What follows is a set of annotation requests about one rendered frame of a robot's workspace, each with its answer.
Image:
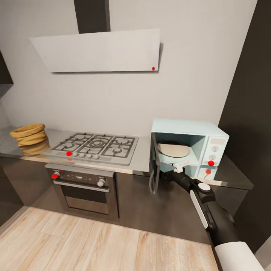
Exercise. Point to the fridge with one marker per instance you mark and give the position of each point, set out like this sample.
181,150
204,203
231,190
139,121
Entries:
246,118

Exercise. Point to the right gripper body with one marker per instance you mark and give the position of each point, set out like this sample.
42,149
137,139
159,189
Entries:
174,176

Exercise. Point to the popcorn bag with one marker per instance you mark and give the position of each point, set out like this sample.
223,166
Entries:
29,135

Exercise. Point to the range hood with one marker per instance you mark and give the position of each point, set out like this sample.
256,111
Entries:
96,48

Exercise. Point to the burner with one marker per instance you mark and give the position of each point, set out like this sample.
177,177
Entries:
91,146

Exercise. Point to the microwave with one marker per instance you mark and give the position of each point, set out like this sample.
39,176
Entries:
201,142

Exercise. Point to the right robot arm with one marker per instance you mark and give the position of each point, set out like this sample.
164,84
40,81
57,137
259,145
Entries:
232,250

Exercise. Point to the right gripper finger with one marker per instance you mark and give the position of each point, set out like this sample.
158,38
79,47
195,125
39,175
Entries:
162,174

